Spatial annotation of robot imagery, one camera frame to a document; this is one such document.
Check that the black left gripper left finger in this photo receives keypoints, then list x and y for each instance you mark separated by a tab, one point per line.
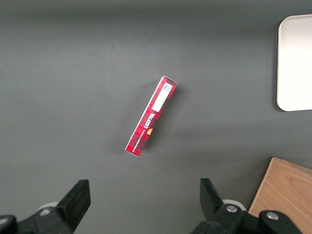
70	204

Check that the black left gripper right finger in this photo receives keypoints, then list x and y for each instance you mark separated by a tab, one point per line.
212	204

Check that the wooden drawer cabinet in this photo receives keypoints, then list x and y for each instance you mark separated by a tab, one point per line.
285	195

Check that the red tartan shortbread box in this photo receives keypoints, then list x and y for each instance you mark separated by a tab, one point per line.
152	117

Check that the cream rectangular plastic tray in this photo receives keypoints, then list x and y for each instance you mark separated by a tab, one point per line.
296	63

